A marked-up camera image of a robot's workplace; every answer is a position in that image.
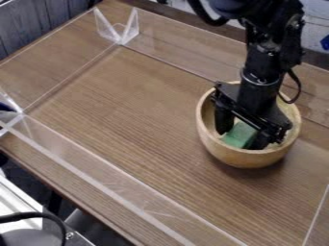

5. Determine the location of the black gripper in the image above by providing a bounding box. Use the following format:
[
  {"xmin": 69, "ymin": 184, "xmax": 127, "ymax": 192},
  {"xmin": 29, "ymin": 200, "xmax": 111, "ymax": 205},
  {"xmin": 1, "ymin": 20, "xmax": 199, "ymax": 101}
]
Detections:
[{"xmin": 211, "ymin": 68, "xmax": 292, "ymax": 150}]

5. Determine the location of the green rectangular block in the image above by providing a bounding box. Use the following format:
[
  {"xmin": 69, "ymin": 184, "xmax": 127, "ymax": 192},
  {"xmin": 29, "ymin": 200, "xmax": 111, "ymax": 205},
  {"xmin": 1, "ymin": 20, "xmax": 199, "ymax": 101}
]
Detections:
[{"xmin": 222, "ymin": 121, "xmax": 256, "ymax": 149}]

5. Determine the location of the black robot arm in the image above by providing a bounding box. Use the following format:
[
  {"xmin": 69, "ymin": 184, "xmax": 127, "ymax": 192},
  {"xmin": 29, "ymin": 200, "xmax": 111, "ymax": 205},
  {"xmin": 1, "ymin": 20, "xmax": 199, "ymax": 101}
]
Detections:
[{"xmin": 187, "ymin": 0, "xmax": 304, "ymax": 150}]

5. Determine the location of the brown wooden bowl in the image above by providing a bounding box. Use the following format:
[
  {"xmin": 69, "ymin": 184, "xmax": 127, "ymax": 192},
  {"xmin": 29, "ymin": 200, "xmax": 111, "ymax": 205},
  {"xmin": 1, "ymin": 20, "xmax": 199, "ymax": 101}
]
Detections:
[{"xmin": 195, "ymin": 88, "xmax": 302, "ymax": 169}]

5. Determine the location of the blue object at right edge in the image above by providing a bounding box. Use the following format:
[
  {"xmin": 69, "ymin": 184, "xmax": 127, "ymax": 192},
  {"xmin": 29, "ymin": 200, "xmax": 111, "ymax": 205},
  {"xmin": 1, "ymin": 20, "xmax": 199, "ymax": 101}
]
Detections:
[{"xmin": 319, "ymin": 35, "xmax": 329, "ymax": 51}]

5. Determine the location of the white container in background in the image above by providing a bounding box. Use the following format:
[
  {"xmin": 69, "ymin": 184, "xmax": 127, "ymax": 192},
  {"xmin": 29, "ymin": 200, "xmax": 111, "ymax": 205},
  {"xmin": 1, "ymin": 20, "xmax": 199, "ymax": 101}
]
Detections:
[{"xmin": 300, "ymin": 0, "xmax": 329, "ymax": 54}]

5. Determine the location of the clear acrylic front barrier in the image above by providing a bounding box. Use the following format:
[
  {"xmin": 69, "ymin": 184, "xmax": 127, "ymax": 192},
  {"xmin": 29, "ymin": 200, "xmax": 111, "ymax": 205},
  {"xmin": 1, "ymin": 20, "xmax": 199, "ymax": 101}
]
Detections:
[{"xmin": 0, "ymin": 92, "xmax": 247, "ymax": 246}]

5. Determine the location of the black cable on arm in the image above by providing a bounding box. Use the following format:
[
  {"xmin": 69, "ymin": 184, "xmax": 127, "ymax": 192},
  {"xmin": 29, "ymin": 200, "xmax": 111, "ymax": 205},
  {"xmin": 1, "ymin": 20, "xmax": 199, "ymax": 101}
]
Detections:
[{"xmin": 276, "ymin": 68, "xmax": 303, "ymax": 105}]

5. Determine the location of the clear acrylic corner bracket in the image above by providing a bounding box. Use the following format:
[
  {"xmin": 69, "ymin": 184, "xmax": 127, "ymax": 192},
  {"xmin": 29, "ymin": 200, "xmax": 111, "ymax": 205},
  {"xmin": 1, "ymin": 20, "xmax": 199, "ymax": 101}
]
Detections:
[{"xmin": 92, "ymin": 8, "xmax": 139, "ymax": 45}]

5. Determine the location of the grey metal bracket with screw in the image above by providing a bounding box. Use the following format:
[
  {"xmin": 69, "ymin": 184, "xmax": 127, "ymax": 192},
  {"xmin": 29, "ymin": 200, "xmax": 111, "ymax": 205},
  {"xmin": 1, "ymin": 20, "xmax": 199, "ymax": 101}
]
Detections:
[{"xmin": 0, "ymin": 220, "xmax": 96, "ymax": 246}]

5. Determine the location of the black cable bottom left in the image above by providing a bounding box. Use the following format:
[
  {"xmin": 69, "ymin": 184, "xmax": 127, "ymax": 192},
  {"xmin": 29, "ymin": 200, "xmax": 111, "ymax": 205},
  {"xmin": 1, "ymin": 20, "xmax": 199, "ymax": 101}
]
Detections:
[{"xmin": 0, "ymin": 211, "xmax": 68, "ymax": 246}]

